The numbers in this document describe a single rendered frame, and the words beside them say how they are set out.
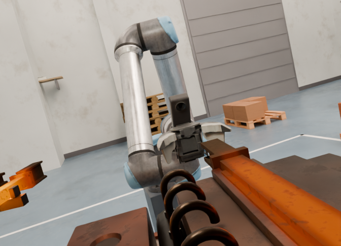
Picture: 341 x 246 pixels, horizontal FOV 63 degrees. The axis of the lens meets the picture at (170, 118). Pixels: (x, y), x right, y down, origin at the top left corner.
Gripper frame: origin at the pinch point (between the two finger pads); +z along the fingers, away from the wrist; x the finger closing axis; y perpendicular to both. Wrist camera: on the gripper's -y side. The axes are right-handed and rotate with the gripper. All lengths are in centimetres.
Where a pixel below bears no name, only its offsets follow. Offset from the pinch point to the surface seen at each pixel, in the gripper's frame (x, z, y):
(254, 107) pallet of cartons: -190, -434, 64
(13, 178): 40.1, -9.8, 0.6
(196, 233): 7.7, 38.8, -2.0
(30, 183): 36.8, -9.4, 2.5
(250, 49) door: -338, -737, -56
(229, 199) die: 3.1, 29.9, 0.8
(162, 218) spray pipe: 9.8, 24.8, 3.1
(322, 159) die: -10.4, 24.1, 2.0
